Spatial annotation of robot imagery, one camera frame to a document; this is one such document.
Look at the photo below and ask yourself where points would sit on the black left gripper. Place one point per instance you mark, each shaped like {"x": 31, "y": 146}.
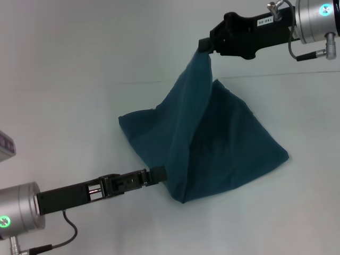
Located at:
{"x": 71, "y": 195}

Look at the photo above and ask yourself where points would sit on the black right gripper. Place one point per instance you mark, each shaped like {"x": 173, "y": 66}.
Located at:
{"x": 252, "y": 34}

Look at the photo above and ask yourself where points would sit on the blue t-shirt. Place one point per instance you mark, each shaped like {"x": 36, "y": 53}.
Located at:
{"x": 212, "y": 138}

